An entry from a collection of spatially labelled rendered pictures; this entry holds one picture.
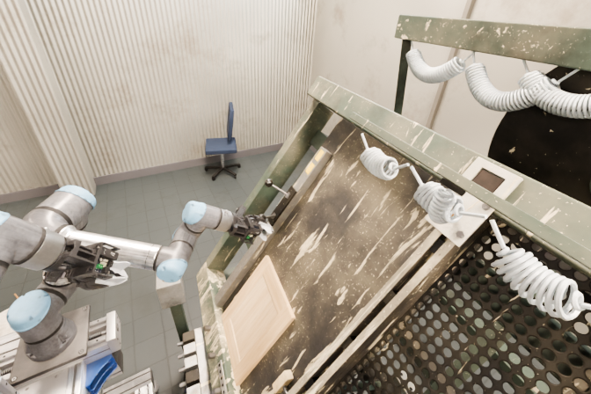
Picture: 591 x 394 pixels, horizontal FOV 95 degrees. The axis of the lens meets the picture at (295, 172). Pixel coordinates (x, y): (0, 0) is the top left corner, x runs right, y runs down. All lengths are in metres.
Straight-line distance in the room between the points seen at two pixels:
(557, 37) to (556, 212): 0.60
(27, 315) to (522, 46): 1.85
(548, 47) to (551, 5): 1.59
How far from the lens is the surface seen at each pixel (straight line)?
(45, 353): 1.49
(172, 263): 0.91
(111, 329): 1.53
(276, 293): 1.20
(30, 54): 3.76
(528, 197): 0.72
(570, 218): 0.70
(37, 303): 1.38
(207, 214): 0.94
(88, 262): 0.75
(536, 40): 1.17
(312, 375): 0.99
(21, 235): 0.70
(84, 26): 3.91
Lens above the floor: 2.20
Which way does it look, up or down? 31 degrees down
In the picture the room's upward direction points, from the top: 4 degrees clockwise
